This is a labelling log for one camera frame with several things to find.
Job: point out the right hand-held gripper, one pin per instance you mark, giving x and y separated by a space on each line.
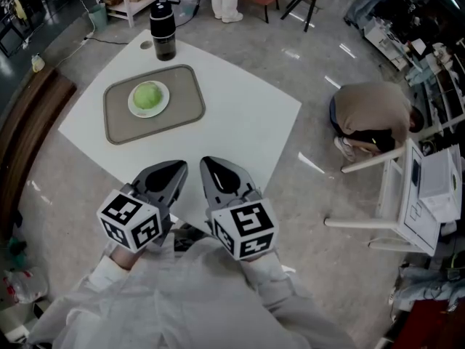
250 220

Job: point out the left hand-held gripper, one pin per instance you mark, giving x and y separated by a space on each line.
145 227

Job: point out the white round dish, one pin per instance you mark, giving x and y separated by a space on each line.
140 113

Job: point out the green cabbage vegetable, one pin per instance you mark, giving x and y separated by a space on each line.
147 96

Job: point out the person's right forearm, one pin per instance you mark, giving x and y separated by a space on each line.
265 275

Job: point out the person's left forearm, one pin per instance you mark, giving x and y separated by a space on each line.
123 258

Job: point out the grey rectangular tray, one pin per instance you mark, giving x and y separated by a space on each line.
181 104

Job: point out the person's white clothing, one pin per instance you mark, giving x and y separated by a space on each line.
181 304

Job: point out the black water jug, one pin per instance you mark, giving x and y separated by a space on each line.
163 31

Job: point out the brown wooden bench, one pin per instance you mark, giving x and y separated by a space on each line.
25 133

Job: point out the white overturned chair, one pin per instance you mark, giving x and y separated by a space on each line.
396 195

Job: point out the white metal shelf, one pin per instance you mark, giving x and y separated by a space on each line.
123 11

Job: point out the pale green waste bin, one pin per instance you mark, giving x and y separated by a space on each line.
99 16

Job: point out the clear plastic bag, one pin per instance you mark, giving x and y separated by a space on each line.
25 285

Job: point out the white cardboard box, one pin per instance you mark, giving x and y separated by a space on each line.
437 184

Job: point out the pile of blue cloth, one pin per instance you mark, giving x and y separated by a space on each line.
428 285

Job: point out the red crate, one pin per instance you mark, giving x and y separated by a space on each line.
436 325

